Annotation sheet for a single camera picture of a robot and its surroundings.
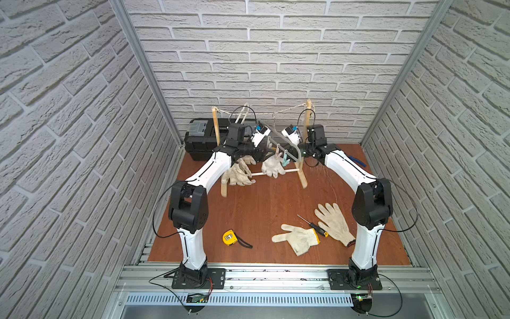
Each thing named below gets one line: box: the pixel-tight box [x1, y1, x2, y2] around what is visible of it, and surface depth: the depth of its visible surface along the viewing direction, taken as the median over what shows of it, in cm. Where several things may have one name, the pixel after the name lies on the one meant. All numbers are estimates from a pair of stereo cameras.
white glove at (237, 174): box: [221, 161, 257, 187], surface depth 91 cm
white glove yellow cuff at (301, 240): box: [271, 223, 321, 256], surface depth 85 cm
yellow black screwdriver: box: [296, 213, 329, 238], surface depth 87 cm
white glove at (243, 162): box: [236, 154, 257, 175], surface depth 89 cm
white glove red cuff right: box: [314, 202, 356, 248], surface depth 89 cm
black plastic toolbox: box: [183, 118, 232, 161], surface depth 102 cm
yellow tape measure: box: [221, 228, 254, 249], surface depth 84 cm
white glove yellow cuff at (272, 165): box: [261, 154, 286, 179], surface depth 99 cm
